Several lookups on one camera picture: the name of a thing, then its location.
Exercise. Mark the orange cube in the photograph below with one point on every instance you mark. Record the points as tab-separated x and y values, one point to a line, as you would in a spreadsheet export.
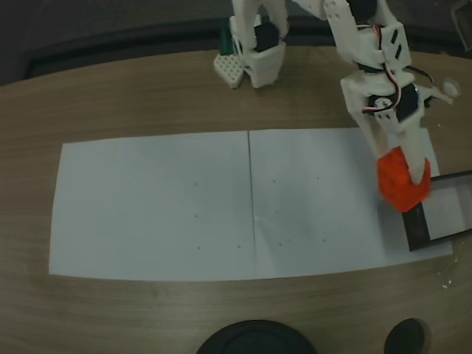
398	191

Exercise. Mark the dark open box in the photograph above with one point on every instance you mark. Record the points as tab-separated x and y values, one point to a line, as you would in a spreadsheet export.
416	232

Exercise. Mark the small clear round cap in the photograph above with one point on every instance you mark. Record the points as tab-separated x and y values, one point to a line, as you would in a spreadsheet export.
451	88

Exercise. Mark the white paper sheet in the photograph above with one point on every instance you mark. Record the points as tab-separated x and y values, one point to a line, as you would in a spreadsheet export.
147	206
313	203

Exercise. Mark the black lamp stand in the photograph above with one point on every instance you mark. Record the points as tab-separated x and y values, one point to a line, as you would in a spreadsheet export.
254	339

